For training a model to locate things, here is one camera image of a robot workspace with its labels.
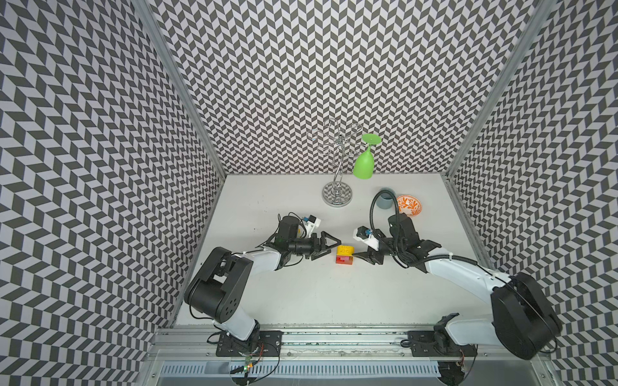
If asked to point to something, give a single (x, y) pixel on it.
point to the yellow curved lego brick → (345, 250)
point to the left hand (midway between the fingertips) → (334, 248)
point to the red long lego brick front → (344, 259)
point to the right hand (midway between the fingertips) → (357, 246)
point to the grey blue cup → (385, 200)
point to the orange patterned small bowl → (409, 205)
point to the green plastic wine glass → (364, 162)
